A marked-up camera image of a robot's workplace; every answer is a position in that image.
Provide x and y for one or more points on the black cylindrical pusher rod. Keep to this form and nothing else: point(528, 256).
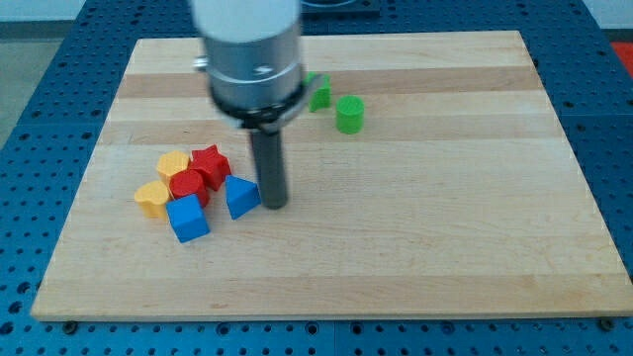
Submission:
point(268, 156)

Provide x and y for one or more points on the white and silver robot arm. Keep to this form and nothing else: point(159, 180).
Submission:
point(254, 62)

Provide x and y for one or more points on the blue triangle block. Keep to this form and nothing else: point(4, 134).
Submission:
point(242, 196)

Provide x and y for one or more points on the red star block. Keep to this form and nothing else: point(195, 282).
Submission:
point(212, 165)

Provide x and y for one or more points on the green star block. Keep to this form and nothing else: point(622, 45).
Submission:
point(321, 98)

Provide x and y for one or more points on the red cylinder block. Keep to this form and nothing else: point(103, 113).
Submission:
point(189, 182)

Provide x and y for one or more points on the green cylinder block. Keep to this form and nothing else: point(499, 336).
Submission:
point(349, 114)

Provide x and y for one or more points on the yellow hexagon block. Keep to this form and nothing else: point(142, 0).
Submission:
point(171, 163)

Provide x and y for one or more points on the blue cube block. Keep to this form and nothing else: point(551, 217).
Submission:
point(187, 218)

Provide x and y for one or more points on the yellow heart block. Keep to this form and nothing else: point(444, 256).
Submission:
point(152, 199)

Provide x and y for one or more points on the wooden board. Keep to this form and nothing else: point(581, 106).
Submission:
point(460, 198)

